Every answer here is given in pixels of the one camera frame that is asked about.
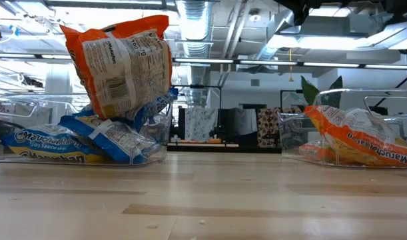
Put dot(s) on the blue Maruchan noodle pack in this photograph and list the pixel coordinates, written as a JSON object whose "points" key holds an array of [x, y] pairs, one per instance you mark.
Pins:
{"points": [[156, 105], [50, 143], [116, 140]]}

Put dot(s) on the orange Maruchan noodle pack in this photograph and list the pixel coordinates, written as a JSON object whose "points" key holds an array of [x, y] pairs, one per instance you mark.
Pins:
{"points": [[123, 66], [356, 146]]}

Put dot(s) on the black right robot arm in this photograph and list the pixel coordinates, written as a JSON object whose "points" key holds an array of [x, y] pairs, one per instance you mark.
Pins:
{"points": [[296, 10]]}

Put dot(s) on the white patterned cloth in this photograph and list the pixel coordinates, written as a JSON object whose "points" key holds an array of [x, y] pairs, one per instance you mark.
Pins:
{"points": [[201, 123]]}

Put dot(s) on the brown patterned cloth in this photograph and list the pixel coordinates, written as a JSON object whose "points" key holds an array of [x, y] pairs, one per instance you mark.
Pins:
{"points": [[269, 126]]}

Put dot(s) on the clear plastic bin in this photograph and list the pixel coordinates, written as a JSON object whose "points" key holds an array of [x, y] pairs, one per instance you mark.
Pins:
{"points": [[289, 133], [146, 161]]}

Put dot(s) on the artificial plant in white pot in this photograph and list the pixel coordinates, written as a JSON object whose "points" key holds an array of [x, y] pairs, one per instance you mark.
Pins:
{"points": [[308, 91]]}

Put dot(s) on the silver air duct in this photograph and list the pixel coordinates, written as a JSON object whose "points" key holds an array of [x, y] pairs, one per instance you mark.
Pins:
{"points": [[194, 26]]}

